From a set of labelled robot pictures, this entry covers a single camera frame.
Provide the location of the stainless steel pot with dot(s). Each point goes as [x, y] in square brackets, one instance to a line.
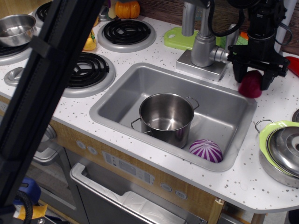
[167, 117]

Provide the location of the steel pot lid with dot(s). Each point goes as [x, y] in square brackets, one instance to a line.
[283, 148]

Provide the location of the black camera frame bar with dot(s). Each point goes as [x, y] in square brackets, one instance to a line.
[54, 54]

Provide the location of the silver stove knob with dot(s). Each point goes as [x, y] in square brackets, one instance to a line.
[12, 77]
[103, 14]

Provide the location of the grey toy sink basin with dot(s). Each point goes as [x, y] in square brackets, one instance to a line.
[223, 115]

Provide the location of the orange toy pumpkin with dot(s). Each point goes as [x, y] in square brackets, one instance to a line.
[127, 10]

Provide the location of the silver back stove knob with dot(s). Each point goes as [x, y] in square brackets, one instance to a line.
[103, 14]

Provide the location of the purple white striped onion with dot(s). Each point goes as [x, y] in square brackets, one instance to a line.
[206, 149]

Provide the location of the silver oven dial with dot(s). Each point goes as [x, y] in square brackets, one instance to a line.
[49, 134]

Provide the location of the green toy vegetable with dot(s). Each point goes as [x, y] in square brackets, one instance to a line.
[241, 41]

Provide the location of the back right black burner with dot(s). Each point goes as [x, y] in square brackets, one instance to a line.
[126, 36]

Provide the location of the blue clamp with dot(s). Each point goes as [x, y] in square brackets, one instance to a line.
[31, 188]

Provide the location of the yellow toy bell pepper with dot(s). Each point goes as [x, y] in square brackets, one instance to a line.
[90, 43]

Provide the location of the left edge stove burner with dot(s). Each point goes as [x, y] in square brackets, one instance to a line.
[11, 55]

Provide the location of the light green plate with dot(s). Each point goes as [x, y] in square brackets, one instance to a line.
[264, 134]

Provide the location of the silver toy faucet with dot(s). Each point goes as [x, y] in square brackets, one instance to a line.
[206, 59]

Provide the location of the silver dishwasher door handle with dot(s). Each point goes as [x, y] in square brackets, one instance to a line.
[111, 199]

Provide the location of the back left black burner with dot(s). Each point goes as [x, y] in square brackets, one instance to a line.
[41, 12]

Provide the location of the green cutting board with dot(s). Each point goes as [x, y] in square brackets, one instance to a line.
[175, 39]

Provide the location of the grey vertical pole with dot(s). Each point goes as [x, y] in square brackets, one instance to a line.
[284, 33]

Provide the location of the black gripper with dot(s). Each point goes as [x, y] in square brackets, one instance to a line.
[259, 54]

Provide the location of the small steel bowl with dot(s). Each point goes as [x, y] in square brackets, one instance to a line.
[17, 30]

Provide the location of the silver stove knob left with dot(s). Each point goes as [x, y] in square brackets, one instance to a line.
[12, 77]

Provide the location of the steel pan with handle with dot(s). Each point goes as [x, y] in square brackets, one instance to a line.
[269, 169]

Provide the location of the silver oven door handle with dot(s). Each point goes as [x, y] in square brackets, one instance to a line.
[47, 154]

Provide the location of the red toy pepper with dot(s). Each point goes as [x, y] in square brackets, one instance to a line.
[294, 65]

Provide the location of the orange toy carrot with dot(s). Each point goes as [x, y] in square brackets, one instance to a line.
[244, 35]

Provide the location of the red toy sweet potato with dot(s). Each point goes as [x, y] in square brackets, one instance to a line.
[250, 84]

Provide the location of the front black stove burner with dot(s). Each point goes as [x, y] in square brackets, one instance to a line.
[92, 74]

